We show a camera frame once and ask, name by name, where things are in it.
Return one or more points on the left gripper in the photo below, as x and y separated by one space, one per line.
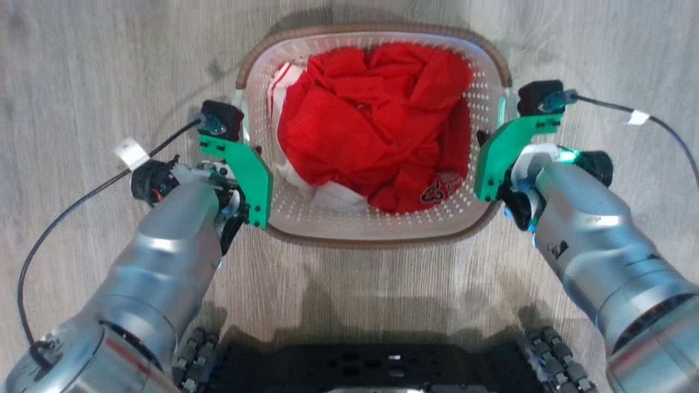
229 191

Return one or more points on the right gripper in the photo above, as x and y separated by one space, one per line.
524 180

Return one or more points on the white perforated laundry basket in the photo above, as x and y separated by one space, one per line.
382 229

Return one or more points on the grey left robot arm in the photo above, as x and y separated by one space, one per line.
158 273

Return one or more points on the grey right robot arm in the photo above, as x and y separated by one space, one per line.
600 240

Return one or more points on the white garment with red stripes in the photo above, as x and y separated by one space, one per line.
338 196

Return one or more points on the red mesh garment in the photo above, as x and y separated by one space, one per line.
360 120

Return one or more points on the black roller wheel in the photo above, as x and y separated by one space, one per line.
557 357
196 357

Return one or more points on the green right camera bracket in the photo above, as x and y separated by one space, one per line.
499 155

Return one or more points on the green camera bracket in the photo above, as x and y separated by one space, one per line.
254 174
499 155

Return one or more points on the green left camera bracket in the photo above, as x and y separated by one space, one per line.
254 174

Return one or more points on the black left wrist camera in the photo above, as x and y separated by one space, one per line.
225 119

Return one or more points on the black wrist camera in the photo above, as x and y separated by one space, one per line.
538 95
225 119

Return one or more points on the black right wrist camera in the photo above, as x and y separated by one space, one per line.
538 95

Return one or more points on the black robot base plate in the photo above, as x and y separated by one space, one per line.
377 368

